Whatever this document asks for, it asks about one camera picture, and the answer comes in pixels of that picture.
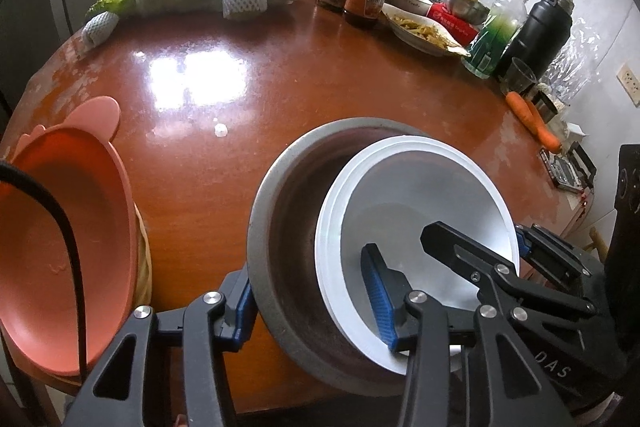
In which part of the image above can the steel mixing bowl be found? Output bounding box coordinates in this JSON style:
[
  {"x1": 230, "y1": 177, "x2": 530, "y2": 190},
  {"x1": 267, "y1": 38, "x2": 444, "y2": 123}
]
[{"x1": 246, "y1": 117, "x2": 420, "y2": 397}]

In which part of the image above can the yellow shell-shaped plate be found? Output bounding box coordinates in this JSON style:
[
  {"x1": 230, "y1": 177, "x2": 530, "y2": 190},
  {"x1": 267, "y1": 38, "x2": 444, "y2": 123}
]
[{"x1": 132, "y1": 207, "x2": 153, "y2": 308}]

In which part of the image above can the red white paper bowl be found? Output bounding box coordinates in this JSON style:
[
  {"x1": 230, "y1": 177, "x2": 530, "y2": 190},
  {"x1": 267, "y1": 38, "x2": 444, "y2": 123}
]
[{"x1": 314, "y1": 135, "x2": 520, "y2": 375}]

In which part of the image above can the pink animal-ear plate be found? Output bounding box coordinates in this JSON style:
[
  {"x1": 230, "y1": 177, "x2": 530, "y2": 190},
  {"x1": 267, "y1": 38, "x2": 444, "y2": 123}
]
[{"x1": 1, "y1": 96, "x2": 138, "y2": 378}]

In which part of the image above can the carrot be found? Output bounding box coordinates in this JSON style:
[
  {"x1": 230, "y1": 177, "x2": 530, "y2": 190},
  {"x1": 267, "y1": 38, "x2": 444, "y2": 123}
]
[
  {"x1": 506, "y1": 91, "x2": 540, "y2": 136},
  {"x1": 525, "y1": 100, "x2": 562, "y2": 154}
]

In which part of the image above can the small steel cup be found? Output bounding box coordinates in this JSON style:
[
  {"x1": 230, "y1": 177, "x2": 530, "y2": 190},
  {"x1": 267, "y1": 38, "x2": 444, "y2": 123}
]
[{"x1": 530, "y1": 91, "x2": 558, "y2": 124}]

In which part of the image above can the small glass cup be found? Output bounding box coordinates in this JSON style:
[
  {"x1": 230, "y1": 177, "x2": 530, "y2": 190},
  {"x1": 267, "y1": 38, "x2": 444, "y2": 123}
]
[{"x1": 501, "y1": 57, "x2": 537, "y2": 96}]

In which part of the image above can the clear plastic bag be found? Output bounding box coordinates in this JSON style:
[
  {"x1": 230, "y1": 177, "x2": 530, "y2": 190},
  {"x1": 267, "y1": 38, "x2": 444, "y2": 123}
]
[{"x1": 540, "y1": 17, "x2": 601, "y2": 106}]

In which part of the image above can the black thermos flask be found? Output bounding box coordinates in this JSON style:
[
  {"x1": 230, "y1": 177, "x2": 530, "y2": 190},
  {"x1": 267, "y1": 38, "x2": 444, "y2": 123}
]
[{"x1": 492, "y1": 0, "x2": 574, "y2": 80}]

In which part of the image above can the red box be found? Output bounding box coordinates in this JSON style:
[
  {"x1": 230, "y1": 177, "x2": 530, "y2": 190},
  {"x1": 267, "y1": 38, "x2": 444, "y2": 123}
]
[{"x1": 426, "y1": 2, "x2": 478, "y2": 48}]

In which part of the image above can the green liquid plastic bottle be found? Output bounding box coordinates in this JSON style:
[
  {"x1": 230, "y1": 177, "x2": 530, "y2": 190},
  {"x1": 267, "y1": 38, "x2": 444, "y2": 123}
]
[{"x1": 462, "y1": 0, "x2": 528, "y2": 79}]

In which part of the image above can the small steel bowl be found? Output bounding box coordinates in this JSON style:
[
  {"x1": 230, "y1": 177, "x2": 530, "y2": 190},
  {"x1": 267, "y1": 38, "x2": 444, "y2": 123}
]
[{"x1": 445, "y1": 0, "x2": 489, "y2": 26}]

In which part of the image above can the white dish with food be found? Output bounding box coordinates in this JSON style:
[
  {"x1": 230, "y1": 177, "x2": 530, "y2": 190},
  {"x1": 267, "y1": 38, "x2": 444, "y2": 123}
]
[{"x1": 382, "y1": 3, "x2": 469, "y2": 57}]

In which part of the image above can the foam-netted fruit left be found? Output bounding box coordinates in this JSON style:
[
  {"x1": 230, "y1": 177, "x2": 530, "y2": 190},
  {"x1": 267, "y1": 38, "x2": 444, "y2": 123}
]
[{"x1": 81, "y1": 12, "x2": 119, "y2": 49}]

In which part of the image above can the green leafy lettuce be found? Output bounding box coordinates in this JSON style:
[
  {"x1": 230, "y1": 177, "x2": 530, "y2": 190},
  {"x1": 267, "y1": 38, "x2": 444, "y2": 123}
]
[{"x1": 86, "y1": 0, "x2": 138, "y2": 20}]

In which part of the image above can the wall power socket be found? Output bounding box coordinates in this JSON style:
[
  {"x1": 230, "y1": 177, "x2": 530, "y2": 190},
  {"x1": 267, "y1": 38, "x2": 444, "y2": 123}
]
[{"x1": 616, "y1": 63, "x2": 640, "y2": 107}]

